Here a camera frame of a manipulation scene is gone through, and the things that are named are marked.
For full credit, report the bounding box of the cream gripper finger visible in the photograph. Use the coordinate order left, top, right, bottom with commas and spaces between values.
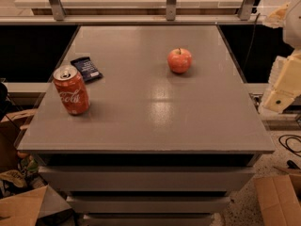
262, 2, 290, 28
261, 54, 301, 113

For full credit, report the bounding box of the red apple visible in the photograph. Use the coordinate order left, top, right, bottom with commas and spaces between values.
167, 48, 192, 73

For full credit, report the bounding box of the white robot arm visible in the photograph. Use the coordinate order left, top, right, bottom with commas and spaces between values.
259, 0, 301, 113

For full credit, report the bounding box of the red coke can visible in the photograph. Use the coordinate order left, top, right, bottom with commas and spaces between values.
53, 65, 90, 115

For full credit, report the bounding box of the cardboard box right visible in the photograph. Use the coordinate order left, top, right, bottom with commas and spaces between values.
254, 168, 301, 226

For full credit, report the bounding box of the grey drawer cabinet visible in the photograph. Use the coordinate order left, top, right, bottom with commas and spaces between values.
19, 25, 275, 226

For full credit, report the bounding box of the dark blue snack packet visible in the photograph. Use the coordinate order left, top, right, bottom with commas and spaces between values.
71, 56, 103, 83

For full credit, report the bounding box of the crumpled snack bags pile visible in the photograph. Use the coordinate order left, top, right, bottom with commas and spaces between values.
0, 155, 47, 199

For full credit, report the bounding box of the brown cardboard box far left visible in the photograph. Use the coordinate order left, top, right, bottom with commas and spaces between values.
0, 109, 36, 172

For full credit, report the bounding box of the black cable on floor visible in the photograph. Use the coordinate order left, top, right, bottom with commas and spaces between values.
277, 134, 301, 158

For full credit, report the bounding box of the metal frame rail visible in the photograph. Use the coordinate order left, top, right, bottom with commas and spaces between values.
0, 0, 301, 26

